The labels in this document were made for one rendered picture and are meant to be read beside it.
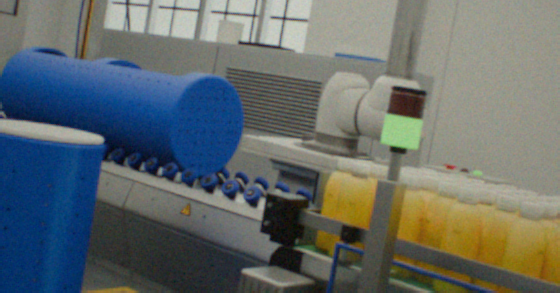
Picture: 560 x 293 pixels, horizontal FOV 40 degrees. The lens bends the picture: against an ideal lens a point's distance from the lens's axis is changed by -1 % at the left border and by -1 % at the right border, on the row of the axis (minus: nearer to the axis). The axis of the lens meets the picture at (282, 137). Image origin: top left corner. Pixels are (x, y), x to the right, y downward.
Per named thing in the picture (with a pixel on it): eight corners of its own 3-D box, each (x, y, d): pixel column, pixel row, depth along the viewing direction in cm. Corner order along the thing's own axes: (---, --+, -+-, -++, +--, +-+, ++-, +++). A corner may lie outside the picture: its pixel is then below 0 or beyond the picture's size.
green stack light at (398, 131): (392, 143, 134) (397, 116, 134) (424, 150, 130) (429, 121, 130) (373, 141, 129) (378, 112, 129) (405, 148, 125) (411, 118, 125)
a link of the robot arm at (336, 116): (331, 131, 275) (342, 71, 274) (374, 142, 265) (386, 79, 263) (305, 129, 262) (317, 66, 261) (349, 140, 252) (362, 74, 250)
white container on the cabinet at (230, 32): (227, 46, 462) (231, 23, 462) (246, 49, 453) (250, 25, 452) (209, 42, 450) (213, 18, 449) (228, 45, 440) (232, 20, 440)
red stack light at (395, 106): (398, 115, 134) (402, 93, 134) (429, 121, 130) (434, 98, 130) (378, 112, 129) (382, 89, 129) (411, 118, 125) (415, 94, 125)
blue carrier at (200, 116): (65, 128, 277) (74, 50, 274) (238, 176, 222) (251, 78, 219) (-7, 126, 255) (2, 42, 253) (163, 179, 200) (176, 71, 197)
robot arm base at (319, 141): (314, 143, 279) (317, 128, 279) (368, 156, 268) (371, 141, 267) (289, 143, 263) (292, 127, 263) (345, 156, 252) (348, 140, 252)
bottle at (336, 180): (329, 245, 171) (344, 164, 170) (353, 253, 166) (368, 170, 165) (308, 245, 166) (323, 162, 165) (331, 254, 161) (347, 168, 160)
